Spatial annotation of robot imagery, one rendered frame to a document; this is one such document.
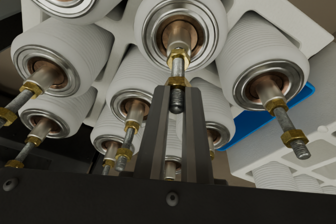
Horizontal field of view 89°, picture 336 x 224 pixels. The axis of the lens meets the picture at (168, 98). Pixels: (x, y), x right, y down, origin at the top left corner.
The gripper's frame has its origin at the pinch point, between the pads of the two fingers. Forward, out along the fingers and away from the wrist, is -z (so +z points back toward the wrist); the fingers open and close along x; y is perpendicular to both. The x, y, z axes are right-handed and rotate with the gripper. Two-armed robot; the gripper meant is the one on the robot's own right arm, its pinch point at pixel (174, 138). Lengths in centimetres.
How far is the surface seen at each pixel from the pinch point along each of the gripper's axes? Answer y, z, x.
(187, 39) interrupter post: -0.9, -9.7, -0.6
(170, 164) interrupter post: 25.2, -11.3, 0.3
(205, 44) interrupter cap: 0.3, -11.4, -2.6
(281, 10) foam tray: -1.3, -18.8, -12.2
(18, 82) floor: 28, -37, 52
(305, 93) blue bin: 16.7, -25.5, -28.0
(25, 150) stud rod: 15.2, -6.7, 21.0
